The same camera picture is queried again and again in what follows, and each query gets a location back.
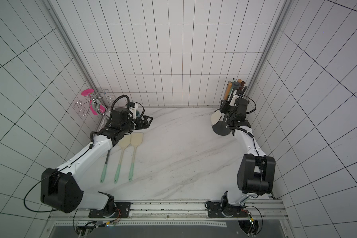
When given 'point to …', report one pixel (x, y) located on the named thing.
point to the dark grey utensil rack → (224, 127)
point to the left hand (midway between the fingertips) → (145, 121)
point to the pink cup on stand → (89, 92)
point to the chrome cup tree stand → (93, 100)
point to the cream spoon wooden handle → (216, 116)
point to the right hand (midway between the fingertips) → (227, 99)
